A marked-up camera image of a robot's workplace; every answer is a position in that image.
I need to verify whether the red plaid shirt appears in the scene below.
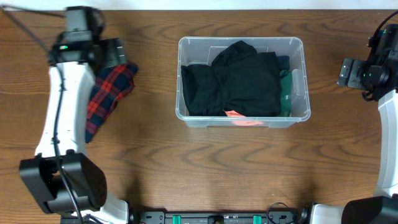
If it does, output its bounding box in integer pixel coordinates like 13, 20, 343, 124
85, 62, 139, 144

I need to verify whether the dark green garment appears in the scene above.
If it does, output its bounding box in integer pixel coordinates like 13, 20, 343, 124
279, 70, 292, 117

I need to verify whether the navy blue garment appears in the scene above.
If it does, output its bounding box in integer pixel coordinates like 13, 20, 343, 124
277, 55, 290, 70

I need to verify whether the large black garment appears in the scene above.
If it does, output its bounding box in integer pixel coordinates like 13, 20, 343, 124
181, 40, 282, 117

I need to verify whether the pink printed t-shirt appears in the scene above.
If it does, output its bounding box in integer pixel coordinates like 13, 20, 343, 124
225, 110, 264, 126

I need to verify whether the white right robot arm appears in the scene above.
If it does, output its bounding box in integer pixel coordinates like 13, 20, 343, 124
308, 59, 397, 224

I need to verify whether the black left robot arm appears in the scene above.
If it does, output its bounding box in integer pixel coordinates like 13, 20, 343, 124
19, 38, 129, 223

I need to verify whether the clear plastic storage bin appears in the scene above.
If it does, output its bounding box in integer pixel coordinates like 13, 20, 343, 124
175, 37, 311, 128

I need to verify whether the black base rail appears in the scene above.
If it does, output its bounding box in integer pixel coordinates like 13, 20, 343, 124
127, 208, 310, 224

